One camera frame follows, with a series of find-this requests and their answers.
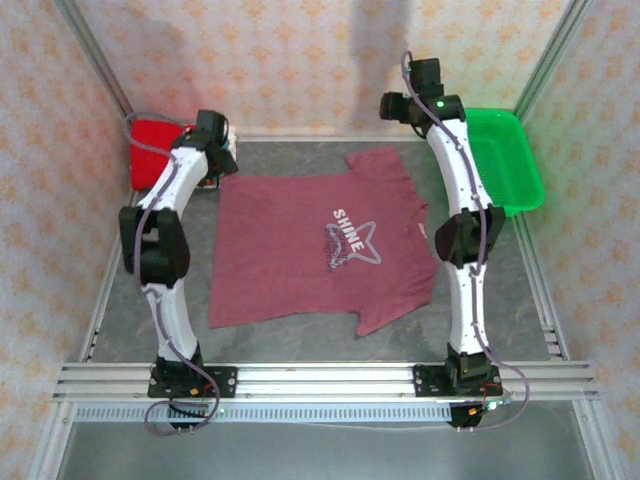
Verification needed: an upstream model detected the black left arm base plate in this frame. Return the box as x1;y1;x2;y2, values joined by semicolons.
147;366;239;399

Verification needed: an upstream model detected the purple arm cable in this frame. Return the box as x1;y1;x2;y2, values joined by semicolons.
124;112;222;436
402;49;531;431

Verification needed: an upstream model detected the red folded t-shirt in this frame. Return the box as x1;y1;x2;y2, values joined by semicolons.
129;118;199;191

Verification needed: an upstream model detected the green plastic basket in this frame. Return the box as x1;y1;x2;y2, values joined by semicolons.
462;107;546;219

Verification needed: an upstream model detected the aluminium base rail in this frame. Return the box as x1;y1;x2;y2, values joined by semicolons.
52;362;601;401

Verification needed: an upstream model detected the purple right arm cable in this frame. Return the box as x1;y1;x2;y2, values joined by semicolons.
402;49;531;431

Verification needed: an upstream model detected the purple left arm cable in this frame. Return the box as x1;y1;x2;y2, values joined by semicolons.
124;112;222;436

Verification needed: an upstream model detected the aluminium frame post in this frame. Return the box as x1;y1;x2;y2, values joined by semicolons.
59;0;136;121
514;0;594;119

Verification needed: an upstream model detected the slotted white cable duct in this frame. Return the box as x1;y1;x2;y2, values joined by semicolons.
74;403;454;424

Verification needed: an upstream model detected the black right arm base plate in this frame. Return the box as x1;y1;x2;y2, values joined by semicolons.
413;363;501;399

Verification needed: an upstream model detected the small circuit board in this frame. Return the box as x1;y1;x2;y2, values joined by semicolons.
467;397;516;419

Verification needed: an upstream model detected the maroon t-shirt with star print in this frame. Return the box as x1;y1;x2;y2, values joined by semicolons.
207;147;440;337

